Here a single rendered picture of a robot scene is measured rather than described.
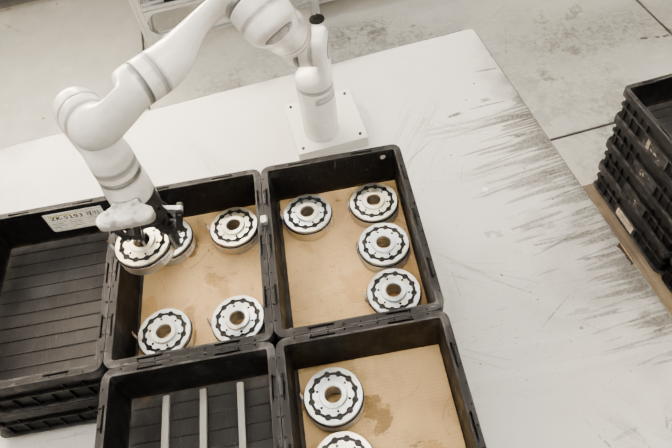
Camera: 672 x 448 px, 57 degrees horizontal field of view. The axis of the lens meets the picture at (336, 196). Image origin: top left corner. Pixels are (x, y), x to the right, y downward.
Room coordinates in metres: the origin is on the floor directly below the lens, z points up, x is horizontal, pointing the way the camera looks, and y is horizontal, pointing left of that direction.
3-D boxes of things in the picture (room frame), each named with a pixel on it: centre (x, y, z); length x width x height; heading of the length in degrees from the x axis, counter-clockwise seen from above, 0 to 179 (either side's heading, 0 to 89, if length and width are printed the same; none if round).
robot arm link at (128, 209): (0.66, 0.33, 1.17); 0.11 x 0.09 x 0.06; 0
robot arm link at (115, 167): (0.69, 0.34, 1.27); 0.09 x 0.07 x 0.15; 35
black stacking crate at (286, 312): (0.69, 0.00, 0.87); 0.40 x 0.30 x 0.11; 0
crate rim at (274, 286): (0.69, 0.00, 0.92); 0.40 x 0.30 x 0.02; 0
